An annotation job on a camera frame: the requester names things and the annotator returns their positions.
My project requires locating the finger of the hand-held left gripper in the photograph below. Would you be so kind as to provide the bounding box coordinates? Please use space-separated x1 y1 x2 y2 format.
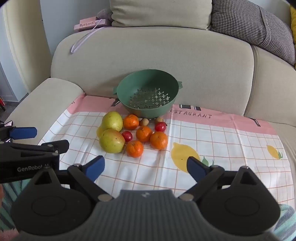
0 125 38 142
0 140 70 161

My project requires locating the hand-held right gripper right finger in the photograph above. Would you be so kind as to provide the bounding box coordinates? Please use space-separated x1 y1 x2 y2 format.
178 156 263 202

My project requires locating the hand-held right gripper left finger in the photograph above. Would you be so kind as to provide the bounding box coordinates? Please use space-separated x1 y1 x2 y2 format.
29 156 114 202

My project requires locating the yellow-green pear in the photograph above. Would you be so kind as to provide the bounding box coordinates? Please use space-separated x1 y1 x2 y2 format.
101 111 123 132
99 129 126 154

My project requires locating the tangerine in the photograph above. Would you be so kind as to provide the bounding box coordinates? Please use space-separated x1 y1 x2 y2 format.
126 140 144 158
136 126 153 142
150 131 168 150
123 114 139 130

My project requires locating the green plastic colander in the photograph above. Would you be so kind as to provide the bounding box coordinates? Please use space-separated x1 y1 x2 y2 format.
113 69 183 119

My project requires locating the pink checkered printed cloth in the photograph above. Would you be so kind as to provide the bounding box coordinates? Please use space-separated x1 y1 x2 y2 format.
38 94 295 209

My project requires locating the teal patterned blanket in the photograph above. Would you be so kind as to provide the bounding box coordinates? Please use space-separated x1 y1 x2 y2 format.
0 179 296 241

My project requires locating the beige fabric panel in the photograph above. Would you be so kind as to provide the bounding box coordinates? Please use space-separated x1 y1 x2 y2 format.
2 0 52 93

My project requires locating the lilac ribbon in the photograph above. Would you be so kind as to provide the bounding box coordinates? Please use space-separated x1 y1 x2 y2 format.
70 20 103 54

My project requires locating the beige fabric sofa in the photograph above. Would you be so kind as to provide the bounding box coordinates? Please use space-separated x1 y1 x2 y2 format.
4 25 296 209

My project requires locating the pink box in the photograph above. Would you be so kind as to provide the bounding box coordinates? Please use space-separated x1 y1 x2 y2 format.
74 17 107 30

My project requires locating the grey plush toy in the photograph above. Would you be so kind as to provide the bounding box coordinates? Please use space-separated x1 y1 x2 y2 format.
97 8 113 26

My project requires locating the houndstooth cushion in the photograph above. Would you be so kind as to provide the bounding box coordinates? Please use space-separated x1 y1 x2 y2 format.
210 0 296 66

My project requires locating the beige cushion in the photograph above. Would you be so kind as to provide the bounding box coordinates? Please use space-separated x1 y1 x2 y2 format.
109 0 213 30

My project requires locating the yellow cushion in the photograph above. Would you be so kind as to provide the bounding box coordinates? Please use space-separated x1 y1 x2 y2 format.
290 5 296 44

